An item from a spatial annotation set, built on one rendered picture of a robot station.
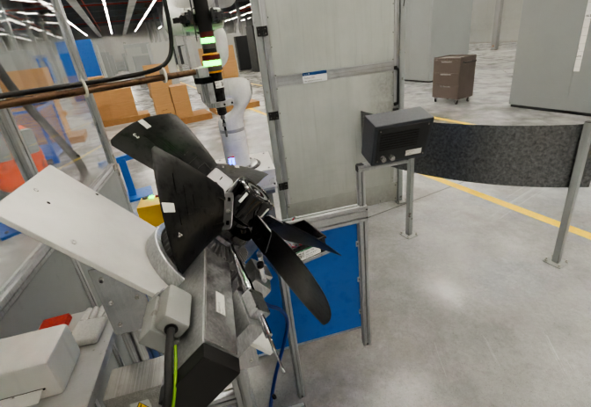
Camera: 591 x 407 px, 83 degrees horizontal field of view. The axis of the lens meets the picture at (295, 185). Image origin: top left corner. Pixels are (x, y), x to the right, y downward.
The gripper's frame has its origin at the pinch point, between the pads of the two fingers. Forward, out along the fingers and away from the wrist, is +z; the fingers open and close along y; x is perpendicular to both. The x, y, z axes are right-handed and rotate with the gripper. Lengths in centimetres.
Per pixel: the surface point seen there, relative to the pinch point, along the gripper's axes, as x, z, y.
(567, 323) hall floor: -165, -10, -160
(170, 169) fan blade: -25.7, 30.8, 10.6
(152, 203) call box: -58, -32, 31
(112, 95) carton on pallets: -101, -886, 267
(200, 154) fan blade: -32.6, 1.6, 7.3
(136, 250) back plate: -49, 16, 26
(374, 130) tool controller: -44, -30, -57
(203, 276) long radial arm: -51, 30, 10
